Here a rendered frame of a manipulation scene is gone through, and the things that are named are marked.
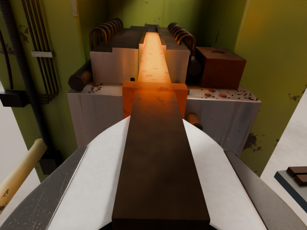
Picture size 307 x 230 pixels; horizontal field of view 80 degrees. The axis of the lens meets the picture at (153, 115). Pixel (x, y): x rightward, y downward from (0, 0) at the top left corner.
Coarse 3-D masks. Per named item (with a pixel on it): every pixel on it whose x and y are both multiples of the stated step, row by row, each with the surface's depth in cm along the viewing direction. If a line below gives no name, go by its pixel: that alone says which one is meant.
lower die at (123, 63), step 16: (128, 32) 55; (144, 32) 50; (160, 32) 52; (96, 48) 39; (112, 48) 36; (128, 48) 37; (176, 48) 38; (96, 64) 38; (112, 64) 38; (128, 64) 38; (176, 64) 38; (96, 80) 40; (112, 80) 40; (128, 80) 40; (176, 80) 40
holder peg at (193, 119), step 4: (188, 116) 37; (192, 116) 36; (196, 116) 36; (188, 120) 36; (192, 120) 35; (196, 120) 35; (192, 124) 34; (196, 124) 34; (200, 124) 34; (200, 128) 34
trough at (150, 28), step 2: (148, 26) 71; (150, 26) 71; (152, 26) 71; (154, 26) 71; (156, 26) 68; (148, 28) 71; (150, 28) 71; (152, 28) 71; (154, 28) 71; (156, 28) 66; (146, 30) 55; (148, 30) 66; (150, 30) 66; (152, 30) 67; (154, 30) 67; (156, 30) 64; (156, 32) 61; (158, 32) 52; (144, 40) 40
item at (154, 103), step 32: (160, 64) 20; (128, 96) 13; (160, 96) 12; (128, 128) 9; (160, 128) 9; (128, 160) 7; (160, 160) 7; (192, 160) 7; (128, 192) 6; (160, 192) 6; (192, 192) 6; (128, 224) 5; (160, 224) 5; (192, 224) 5
